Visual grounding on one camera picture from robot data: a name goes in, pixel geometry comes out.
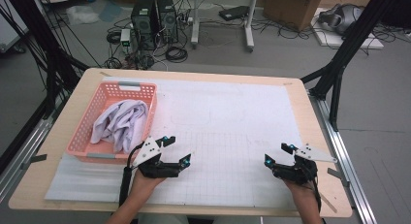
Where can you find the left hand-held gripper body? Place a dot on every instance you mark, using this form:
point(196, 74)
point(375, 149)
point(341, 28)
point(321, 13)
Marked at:
point(158, 169)

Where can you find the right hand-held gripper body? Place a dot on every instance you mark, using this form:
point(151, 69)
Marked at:
point(300, 174)

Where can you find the lilac printed towel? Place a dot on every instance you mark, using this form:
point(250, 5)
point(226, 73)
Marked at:
point(122, 123)

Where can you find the pink plastic basket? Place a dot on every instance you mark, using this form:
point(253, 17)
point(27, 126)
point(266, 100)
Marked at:
point(106, 98)

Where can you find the person's right hand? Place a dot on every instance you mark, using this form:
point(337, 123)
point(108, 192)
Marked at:
point(305, 195)

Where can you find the person's left hand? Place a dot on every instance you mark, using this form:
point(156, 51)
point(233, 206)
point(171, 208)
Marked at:
point(143, 186)

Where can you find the white grid mat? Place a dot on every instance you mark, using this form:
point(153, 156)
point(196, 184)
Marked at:
point(226, 120)

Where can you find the small white electronic device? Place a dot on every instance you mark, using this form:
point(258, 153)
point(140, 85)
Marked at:
point(125, 36)

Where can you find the white foam board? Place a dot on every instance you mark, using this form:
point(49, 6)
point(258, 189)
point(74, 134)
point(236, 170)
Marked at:
point(332, 39)

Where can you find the large black computer tower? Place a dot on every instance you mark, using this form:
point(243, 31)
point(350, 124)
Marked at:
point(143, 23)

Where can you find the white metal stand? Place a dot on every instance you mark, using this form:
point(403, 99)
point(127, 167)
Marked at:
point(195, 23)

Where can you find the slim black computer tower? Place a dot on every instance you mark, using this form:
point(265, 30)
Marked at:
point(168, 20)

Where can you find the grey rounded device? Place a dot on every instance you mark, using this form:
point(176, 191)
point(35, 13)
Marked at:
point(342, 18)

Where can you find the open cardboard box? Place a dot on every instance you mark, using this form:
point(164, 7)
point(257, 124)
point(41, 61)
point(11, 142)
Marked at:
point(290, 7)

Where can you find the flat black box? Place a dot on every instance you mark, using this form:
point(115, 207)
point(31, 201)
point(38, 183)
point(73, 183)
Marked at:
point(234, 12)

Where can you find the clear plastic bag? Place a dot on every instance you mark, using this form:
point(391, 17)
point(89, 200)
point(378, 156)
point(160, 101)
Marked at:
point(82, 14)

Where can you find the white cabinet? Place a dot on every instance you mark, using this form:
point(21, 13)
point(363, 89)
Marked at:
point(9, 33)

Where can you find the grey metal bracket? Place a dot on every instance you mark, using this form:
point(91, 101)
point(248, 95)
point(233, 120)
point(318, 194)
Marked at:
point(337, 175)
point(35, 159)

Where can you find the aluminium rail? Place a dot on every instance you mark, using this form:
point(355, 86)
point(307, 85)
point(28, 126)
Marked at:
point(29, 143)
point(342, 153)

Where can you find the black metal frame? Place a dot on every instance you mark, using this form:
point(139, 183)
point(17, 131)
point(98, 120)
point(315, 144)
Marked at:
point(42, 39)
point(349, 39)

